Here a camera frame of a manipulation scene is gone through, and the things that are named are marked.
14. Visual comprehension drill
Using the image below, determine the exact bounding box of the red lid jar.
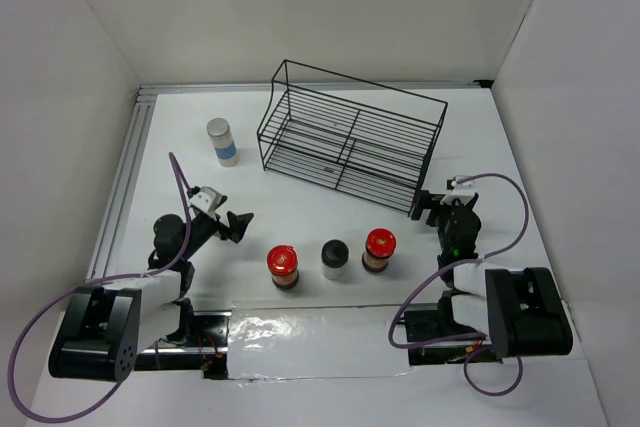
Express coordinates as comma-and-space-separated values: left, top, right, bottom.
361, 228, 397, 274
266, 245, 299, 290

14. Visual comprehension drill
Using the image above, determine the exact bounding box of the black lid white bottle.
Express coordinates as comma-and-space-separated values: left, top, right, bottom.
321, 239, 349, 280

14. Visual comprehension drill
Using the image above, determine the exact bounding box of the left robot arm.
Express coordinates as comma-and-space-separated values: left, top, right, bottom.
48, 212, 254, 383

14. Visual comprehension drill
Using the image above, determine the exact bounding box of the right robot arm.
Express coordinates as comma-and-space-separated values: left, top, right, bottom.
404, 190, 573, 359

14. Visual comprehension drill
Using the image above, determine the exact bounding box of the silver lid blue label bottle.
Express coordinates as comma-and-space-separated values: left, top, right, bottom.
206, 117, 238, 167

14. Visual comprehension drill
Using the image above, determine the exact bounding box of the white glossy tape sheet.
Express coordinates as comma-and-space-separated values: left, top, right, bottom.
227, 306, 413, 381

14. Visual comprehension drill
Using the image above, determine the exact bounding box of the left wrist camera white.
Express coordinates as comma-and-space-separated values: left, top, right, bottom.
187, 186, 228, 220

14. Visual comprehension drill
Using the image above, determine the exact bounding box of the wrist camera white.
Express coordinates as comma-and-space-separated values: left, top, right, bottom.
187, 186, 228, 220
441, 175, 477, 205

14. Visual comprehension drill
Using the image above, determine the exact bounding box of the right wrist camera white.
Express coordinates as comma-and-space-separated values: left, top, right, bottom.
441, 175, 477, 205

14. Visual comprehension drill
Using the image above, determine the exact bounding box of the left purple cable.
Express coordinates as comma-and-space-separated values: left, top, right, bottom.
7, 151, 194, 423

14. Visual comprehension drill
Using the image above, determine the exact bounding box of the purple cable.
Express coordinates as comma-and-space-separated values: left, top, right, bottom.
7, 151, 194, 423
388, 172, 531, 394

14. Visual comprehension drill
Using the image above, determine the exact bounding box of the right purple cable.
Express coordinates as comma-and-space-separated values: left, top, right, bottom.
388, 172, 531, 394

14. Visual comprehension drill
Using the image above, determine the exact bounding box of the black wire rack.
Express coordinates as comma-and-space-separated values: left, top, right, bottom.
256, 59, 448, 215

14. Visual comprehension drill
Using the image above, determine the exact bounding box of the aluminium rail frame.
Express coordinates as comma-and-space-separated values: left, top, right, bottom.
86, 81, 508, 278

